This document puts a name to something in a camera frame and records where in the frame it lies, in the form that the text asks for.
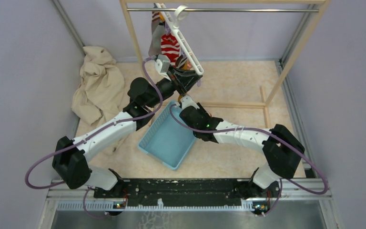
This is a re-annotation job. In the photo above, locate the mustard yellow sock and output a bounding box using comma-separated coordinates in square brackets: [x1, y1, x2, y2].
[174, 56, 193, 102]

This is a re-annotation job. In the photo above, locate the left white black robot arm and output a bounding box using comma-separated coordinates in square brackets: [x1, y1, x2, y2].
[52, 66, 202, 198]

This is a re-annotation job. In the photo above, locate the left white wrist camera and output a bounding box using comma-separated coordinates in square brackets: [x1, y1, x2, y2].
[155, 54, 171, 81]

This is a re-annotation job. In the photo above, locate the grey striped-cuff sock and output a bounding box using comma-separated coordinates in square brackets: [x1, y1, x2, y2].
[151, 11, 161, 33]

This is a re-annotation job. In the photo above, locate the metal rack rod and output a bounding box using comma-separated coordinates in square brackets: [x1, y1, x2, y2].
[127, 8, 319, 13]

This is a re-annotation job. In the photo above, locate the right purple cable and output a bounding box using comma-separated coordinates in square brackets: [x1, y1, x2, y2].
[169, 104, 329, 217]

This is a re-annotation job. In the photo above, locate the purple cable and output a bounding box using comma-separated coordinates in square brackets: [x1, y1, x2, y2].
[24, 56, 164, 219]
[169, 104, 329, 217]

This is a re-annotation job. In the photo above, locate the beige crumpled cloth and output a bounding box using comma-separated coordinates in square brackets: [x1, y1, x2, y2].
[71, 46, 133, 155]

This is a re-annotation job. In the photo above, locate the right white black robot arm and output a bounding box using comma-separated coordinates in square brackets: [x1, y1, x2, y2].
[179, 106, 305, 197]

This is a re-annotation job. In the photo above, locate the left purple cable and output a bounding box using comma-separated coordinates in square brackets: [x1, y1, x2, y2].
[24, 56, 164, 219]

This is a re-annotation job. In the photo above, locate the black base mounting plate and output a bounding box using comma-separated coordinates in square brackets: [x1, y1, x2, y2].
[93, 178, 279, 207]

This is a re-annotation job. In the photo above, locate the wooden clothes rack frame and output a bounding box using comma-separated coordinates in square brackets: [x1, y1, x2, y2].
[120, 0, 330, 130]

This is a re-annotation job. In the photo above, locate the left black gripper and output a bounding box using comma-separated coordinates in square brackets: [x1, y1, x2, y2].
[146, 64, 202, 108]

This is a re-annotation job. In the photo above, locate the blue plastic basket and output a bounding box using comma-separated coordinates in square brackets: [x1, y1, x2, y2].
[138, 101, 197, 170]

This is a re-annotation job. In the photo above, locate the white plastic clip hanger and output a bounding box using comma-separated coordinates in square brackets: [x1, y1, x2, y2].
[154, 3, 204, 75]

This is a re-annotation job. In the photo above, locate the red white striped sock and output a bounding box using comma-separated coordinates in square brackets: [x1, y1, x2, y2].
[161, 33, 181, 66]

